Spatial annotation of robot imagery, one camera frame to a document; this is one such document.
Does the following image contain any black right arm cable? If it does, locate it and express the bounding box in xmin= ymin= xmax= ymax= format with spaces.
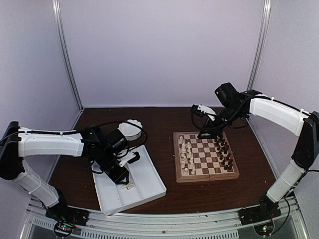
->
xmin=271 ymin=169 xmax=319 ymax=222

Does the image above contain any aluminium corner post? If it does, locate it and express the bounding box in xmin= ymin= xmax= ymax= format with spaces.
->
xmin=247 ymin=0 xmax=272 ymax=90
xmin=51 ymin=0 xmax=84 ymax=112

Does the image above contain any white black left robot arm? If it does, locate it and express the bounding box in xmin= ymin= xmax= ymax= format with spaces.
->
xmin=0 ymin=121 xmax=129 ymax=221

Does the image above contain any wooden chess board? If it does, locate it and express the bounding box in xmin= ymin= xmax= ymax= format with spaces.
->
xmin=173 ymin=132 xmax=240 ymax=183

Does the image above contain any row of dark chess pieces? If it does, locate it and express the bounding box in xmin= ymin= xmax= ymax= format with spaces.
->
xmin=213 ymin=137 xmax=234 ymax=172

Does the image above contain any pile of white chess pieces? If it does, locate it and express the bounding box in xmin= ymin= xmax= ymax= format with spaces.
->
xmin=120 ymin=183 xmax=134 ymax=190

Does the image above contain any left aluminium corner post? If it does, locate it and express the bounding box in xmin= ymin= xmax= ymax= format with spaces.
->
xmin=51 ymin=0 xmax=84 ymax=112

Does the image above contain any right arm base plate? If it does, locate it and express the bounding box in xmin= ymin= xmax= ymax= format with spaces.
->
xmin=238 ymin=205 xmax=282 ymax=225

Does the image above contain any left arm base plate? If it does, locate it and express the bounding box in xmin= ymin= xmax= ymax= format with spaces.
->
xmin=45 ymin=208 xmax=89 ymax=226

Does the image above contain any white compartment tray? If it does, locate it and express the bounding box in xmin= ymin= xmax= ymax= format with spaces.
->
xmin=93 ymin=145 xmax=166 ymax=216

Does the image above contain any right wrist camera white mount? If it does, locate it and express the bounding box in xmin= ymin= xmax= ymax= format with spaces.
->
xmin=190 ymin=104 xmax=217 ymax=119

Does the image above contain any white scalloped bowl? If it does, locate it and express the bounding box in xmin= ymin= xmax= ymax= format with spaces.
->
xmin=118 ymin=119 xmax=143 ymax=141

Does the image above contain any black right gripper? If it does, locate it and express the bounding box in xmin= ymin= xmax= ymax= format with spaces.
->
xmin=198 ymin=105 xmax=244 ymax=139

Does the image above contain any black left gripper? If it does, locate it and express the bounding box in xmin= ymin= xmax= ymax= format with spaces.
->
xmin=96 ymin=149 xmax=129 ymax=185

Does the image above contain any right aluminium corner post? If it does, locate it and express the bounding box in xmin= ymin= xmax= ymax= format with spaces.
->
xmin=247 ymin=0 xmax=272 ymax=90

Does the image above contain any aluminium front frame rail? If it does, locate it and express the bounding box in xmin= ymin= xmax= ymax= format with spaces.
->
xmin=18 ymin=196 xmax=310 ymax=239

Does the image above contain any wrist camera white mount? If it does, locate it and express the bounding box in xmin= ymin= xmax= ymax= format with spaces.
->
xmin=190 ymin=104 xmax=217 ymax=119
xmin=119 ymin=151 xmax=140 ymax=167

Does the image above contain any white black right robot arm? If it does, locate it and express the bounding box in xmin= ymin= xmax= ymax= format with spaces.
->
xmin=190 ymin=83 xmax=319 ymax=220

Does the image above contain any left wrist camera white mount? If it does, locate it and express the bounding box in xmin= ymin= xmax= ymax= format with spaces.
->
xmin=119 ymin=151 xmax=140 ymax=167

